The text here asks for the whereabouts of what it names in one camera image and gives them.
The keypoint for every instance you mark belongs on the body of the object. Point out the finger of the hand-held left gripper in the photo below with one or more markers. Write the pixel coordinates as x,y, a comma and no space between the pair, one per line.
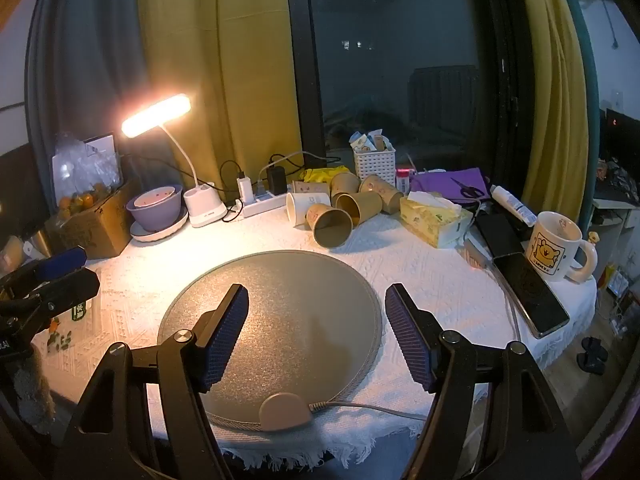
62,262
75,287

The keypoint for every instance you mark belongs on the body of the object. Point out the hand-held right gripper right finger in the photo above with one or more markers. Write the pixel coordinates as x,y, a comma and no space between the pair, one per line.
405,330

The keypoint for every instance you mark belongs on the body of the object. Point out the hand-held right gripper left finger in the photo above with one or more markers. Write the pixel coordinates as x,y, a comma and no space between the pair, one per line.
227,340

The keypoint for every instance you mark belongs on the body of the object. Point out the brown paper cup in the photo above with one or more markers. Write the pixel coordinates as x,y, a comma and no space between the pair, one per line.
331,230
345,182
362,205
384,191

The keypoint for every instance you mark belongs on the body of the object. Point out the white printed paper cup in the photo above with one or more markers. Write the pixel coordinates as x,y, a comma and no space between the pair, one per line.
311,187

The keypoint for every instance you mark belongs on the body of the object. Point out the cardboard box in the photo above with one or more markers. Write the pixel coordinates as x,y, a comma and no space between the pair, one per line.
100,227

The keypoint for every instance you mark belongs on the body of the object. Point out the round grey table mat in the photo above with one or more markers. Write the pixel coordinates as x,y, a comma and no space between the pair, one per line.
280,310

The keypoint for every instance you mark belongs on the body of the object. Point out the pile of small oranges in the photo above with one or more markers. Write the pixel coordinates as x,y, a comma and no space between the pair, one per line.
82,200

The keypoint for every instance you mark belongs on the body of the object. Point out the beige mat controller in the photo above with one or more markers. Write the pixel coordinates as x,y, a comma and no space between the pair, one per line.
284,412

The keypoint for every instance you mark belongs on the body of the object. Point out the clear plastic bag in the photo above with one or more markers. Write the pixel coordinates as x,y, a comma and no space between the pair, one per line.
87,165

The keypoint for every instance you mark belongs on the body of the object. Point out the white plate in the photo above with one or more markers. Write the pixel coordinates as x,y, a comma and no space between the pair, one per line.
162,232

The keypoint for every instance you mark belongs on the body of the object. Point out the purple bowl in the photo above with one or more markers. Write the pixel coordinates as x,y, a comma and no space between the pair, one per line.
152,210

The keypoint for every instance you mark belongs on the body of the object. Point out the grey comb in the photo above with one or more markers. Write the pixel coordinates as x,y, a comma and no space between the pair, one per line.
477,252

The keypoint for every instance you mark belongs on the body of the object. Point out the yellow tissue box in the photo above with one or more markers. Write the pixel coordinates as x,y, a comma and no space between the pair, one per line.
432,222

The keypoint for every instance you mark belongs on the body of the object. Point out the black smartphone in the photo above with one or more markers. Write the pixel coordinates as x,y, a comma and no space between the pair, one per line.
532,292

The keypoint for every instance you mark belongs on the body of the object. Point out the black power bank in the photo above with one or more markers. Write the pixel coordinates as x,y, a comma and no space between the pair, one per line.
499,235

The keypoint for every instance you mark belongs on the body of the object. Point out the white desk lamp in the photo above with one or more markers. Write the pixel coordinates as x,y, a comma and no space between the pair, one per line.
202,207

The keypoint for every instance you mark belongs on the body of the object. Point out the white power strip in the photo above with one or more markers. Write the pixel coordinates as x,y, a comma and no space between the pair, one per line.
265,203

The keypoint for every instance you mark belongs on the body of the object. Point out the purple cloth bag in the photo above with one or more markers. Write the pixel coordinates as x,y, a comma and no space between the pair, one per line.
435,182

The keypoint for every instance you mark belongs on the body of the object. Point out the small red white box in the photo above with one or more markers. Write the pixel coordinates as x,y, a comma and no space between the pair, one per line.
404,177

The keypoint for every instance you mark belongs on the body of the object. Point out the black scissors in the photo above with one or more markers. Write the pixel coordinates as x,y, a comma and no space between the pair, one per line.
467,189

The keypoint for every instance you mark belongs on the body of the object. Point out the white charger plug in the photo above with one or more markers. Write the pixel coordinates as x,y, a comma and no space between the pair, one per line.
245,186

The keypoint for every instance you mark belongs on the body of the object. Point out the cream cartoon mug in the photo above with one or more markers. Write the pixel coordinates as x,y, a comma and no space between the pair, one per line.
550,252

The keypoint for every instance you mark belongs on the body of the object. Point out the white tube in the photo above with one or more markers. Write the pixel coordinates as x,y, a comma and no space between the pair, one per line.
512,205

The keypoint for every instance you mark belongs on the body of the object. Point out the black charger plug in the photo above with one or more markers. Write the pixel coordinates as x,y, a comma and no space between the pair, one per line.
276,180

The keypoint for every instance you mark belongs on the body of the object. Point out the white plastic basket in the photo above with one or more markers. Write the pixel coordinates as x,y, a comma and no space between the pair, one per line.
375,165

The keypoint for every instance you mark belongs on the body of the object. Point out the pair of dark slippers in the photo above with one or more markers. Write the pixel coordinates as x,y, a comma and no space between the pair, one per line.
592,355

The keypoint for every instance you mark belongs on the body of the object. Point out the sachets in basket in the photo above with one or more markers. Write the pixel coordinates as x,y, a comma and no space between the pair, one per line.
369,141

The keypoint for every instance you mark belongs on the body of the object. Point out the grey curtain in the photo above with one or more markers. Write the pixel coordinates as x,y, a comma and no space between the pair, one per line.
85,60

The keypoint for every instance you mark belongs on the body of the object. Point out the white side cabinet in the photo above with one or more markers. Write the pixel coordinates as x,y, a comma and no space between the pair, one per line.
612,220

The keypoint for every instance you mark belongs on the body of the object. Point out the yellow curtain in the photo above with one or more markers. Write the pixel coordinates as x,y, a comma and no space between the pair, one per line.
550,85
225,60

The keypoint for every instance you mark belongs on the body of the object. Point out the dark window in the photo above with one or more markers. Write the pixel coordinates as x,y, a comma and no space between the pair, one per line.
400,60

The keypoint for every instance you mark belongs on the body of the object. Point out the black monitor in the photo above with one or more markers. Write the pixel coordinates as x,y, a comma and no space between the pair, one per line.
622,132

